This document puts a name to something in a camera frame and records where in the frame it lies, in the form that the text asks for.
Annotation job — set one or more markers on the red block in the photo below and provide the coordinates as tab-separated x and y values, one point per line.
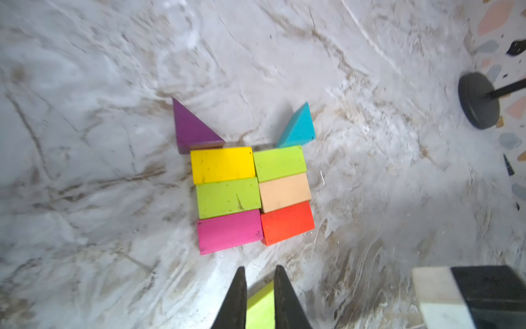
286	223

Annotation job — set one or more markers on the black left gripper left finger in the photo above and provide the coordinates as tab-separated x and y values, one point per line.
233	311

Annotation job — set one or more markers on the magenta block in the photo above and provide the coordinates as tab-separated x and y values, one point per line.
229	231

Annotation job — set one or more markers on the yellow block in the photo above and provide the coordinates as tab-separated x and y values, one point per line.
219	165

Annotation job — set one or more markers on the teal triangular block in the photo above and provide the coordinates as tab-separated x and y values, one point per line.
300	129

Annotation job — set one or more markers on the tan wooden block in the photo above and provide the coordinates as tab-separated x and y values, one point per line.
284	192

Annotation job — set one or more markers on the lime green block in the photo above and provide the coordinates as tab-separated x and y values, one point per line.
261	309
228	197
279	163

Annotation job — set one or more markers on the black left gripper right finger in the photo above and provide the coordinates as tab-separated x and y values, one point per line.
288	310

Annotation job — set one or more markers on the purple triangular block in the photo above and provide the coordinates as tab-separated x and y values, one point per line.
191	133

